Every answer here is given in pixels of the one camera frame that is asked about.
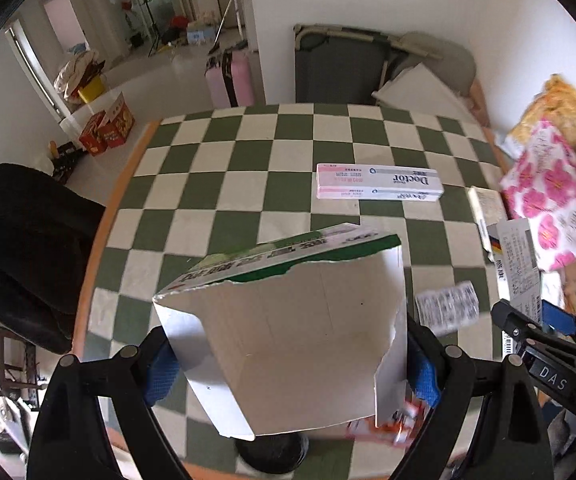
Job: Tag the round trash bin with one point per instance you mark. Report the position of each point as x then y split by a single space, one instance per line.
273 455

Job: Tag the white printed paper slip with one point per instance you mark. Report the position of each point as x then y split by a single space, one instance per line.
448 307

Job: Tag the white and green cardboard box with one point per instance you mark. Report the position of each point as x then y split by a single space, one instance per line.
293 335

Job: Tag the white printed leaflet box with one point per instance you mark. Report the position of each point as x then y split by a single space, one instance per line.
515 260

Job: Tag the small white paper box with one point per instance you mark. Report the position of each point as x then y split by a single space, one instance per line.
488 210

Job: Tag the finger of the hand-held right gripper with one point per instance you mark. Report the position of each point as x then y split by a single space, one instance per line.
515 327
558 317

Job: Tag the large red carton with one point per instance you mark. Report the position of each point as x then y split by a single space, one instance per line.
117 120

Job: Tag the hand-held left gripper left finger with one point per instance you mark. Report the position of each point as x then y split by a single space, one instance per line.
160 375

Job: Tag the pink and white toothpaste box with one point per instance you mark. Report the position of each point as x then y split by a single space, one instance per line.
368 182

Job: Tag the grey folded cot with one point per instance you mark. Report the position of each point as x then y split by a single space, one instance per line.
338 65

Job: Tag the yellow patterned package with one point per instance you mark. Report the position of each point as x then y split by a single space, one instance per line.
553 105

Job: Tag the black coat rack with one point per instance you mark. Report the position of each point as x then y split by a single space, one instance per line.
145 5

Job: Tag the pink flower tissue package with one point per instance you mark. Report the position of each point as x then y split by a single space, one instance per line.
548 190

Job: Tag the black cloth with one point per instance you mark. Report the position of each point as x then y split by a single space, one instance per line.
22 240

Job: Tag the orange snack wrapper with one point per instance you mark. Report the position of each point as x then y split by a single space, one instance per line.
398 427

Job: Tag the pink suitcase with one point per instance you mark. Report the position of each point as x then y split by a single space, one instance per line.
215 85
243 80

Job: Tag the green white checkered tablecloth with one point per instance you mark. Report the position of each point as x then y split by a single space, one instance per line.
217 180

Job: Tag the pile of clothes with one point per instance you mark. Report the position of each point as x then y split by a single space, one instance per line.
75 72

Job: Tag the beige folded round table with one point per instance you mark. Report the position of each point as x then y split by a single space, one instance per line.
443 60

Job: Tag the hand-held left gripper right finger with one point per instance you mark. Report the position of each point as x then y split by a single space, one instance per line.
424 377

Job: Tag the white board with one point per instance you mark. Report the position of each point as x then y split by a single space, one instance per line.
418 92

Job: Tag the small red carton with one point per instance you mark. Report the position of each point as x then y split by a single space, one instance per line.
92 137

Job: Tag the yellow bucket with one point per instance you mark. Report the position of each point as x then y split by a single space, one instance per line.
91 91

